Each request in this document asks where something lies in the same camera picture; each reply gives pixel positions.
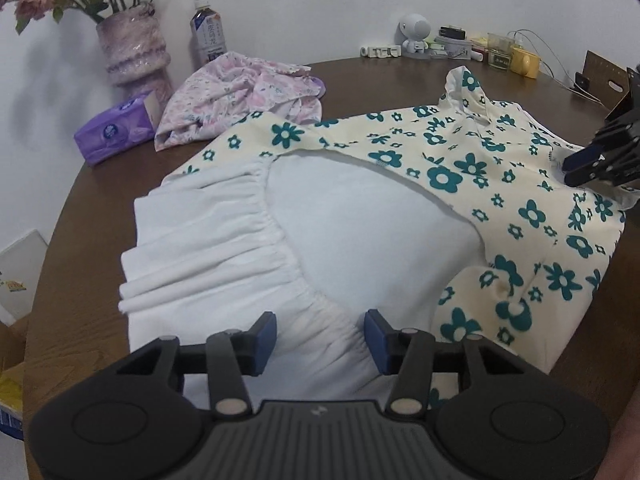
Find cream green floral dress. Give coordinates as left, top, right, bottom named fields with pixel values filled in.
left=119, top=67, right=639, bottom=402

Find brown cardboard stand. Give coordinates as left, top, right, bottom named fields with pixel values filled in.
left=579, top=50, right=629, bottom=110

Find black phone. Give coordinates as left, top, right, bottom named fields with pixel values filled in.
left=574, top=72, right=590, bottom=94

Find yellow mug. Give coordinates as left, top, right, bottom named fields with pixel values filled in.
left=509, top=46, right=540, bottom=79

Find glass cup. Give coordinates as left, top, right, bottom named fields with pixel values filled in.
left=487, top=32, right=514, bottom=70

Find white tin box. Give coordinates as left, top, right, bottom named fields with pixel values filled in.
left=437, top=37, right=472, bottom=61

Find black charger block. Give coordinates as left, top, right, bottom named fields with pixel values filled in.
left=439, top=25, right=466, bottom=41

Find green white small boxes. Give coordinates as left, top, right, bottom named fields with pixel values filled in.
left=428, top=41, right=448, bottom=60

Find white astronaut figurine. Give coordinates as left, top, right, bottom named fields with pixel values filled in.
left=398, top=13, right=431, bottom=60

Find white cardboard box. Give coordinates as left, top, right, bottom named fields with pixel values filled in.
left=1, top=231, right=48, bottom=326

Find white power strip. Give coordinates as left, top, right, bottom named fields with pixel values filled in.
left=360, top=44, right=402, bottom=58

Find purple tissue pack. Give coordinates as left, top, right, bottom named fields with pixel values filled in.
left=74, top=91, right=162, bottom=166

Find pink floral garment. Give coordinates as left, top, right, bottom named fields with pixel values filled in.
left=154, top=52, right=326, bottom=152

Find pink purple vase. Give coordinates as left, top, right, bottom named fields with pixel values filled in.
left=96, top=2, right=172, bottom=110

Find plastic drink bottle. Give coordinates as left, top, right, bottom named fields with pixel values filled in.
left=190, top=0, right=227, bottom=66

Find white charging cables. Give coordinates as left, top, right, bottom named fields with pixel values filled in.
left=506, top=28, right=609, bottom=106

